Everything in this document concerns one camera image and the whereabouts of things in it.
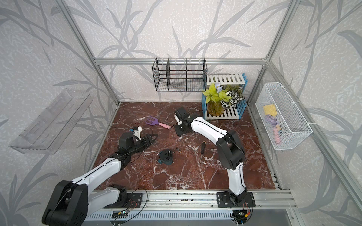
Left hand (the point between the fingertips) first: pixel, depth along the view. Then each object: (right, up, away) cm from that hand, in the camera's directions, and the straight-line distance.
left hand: (156, 138), depth 84 cm
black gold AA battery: (+13, -9, +7) cm, 17 cm away
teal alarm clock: (+6, -12, +1) cm, 13 cm away
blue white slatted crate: (+56, +38, +14) cm, 69 cm away
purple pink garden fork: (-9, +8, +24) cm, 27 cm away
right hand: (+13, +4, +7) cm, 15 cm away
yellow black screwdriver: (+29, -9, +9) cm, 31 cm away
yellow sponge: (+69, +17, +1) cm, 72 cm away
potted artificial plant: (+40, +25, +7) cm, 48 cm away
